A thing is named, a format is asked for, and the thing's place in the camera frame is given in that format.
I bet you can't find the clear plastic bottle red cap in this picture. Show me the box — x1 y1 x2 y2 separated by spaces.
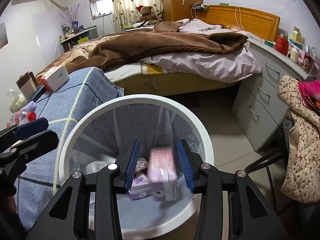
10 109 37 126

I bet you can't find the pink purple medicine box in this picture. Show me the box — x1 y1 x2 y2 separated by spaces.
147 147 178 201

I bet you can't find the white round trash bin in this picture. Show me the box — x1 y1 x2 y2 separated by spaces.
59 94 214 239

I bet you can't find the person left hand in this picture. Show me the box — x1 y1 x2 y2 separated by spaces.
7 196 17 213

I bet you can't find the purple box in bin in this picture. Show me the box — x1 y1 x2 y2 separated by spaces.
127 172 152 200

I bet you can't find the yellow tissue pack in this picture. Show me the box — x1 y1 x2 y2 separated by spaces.
6 89 28 113

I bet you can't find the dark blue glasses case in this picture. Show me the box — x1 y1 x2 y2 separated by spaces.
28 85 47 102

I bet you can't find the blue table cloth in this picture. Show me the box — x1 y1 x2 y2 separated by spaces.
15 67 124 230

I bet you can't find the brown white cup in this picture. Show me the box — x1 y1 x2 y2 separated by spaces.
16 72 38 100

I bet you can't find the white orange tissue box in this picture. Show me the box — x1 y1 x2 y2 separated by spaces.
40 66 69 92

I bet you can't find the grey drawer cabinet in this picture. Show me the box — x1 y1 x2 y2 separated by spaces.
232 38 316 152

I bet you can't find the lilac bed sheet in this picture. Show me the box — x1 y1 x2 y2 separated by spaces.
142 46 261 83

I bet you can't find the cluttered side desk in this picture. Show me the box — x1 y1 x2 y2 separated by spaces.
60 25 98 53

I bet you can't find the floral quilted jacket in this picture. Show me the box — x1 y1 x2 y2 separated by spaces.
278 74 319 203

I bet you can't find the brown fleece blanket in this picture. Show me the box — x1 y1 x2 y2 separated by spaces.
36 21 249 77

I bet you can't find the blue vase with twigs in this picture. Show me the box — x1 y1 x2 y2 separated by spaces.
60 3 86 31

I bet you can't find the small window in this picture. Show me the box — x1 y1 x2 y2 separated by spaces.
89 0 113 20

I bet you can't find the brown teddy bear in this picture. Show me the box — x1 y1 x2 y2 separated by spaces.
136 5 160 25

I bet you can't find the red jar on cabinet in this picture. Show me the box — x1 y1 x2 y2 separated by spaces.
274 34 289 56

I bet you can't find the orange wooden headboard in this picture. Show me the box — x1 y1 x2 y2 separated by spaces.
196 5 280 41

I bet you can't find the black cable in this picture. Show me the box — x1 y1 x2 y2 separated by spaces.
35 81 91 120

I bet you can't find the wall poster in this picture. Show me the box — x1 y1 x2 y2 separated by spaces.
0 22 8 48

